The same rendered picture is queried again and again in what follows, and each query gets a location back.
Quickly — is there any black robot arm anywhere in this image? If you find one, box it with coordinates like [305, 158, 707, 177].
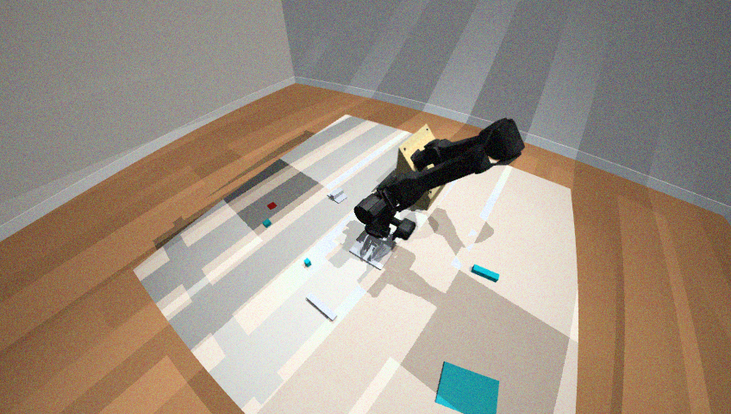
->
[353, 117, 525, 239]

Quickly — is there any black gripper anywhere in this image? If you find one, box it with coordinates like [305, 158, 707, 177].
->
[381, 210, 415, 241]

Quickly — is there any white flat bar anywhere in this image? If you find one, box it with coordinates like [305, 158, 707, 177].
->
[306, 292, 337, 321]

